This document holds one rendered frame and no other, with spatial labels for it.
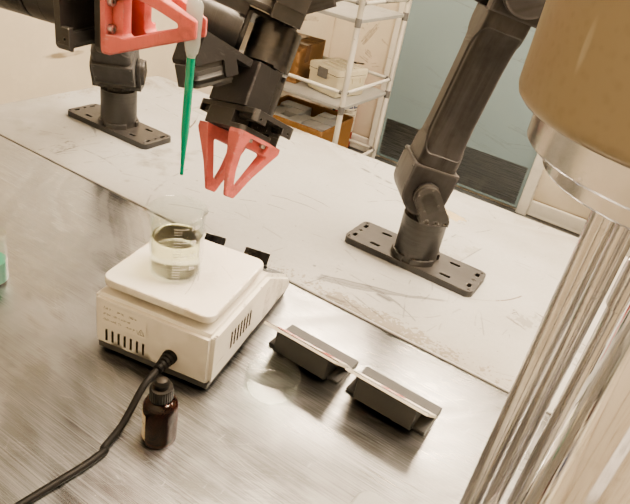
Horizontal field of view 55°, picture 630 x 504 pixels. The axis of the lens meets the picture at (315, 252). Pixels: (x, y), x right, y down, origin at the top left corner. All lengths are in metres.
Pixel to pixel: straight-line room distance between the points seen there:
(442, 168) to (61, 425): 0.52
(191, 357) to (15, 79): 1.80
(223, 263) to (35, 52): 1.76
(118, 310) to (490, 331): 0.45
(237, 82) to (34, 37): 1.64
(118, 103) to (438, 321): 0.67
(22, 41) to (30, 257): 1.54
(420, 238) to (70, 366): 0.47
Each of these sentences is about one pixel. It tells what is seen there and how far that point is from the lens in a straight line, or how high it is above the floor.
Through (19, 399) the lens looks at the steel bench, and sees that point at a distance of 0.62.
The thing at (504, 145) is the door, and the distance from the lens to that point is 3.50.
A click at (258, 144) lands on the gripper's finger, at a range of 0.71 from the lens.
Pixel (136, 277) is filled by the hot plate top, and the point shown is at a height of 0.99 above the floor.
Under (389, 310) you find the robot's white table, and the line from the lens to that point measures 0.77.
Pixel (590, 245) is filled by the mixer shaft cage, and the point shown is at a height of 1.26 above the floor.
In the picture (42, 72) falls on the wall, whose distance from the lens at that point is 2.35.
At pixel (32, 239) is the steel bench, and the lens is 0.84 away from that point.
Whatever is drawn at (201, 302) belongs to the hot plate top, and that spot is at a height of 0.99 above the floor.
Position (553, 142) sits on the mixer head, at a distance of 0.17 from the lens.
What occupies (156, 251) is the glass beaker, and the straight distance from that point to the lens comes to 0.59.
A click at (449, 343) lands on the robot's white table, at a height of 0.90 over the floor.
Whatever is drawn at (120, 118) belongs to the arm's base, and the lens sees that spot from 1.15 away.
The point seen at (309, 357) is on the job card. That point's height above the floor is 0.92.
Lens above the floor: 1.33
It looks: 30 degrees down
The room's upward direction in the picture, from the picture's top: 11 degrees clockwise
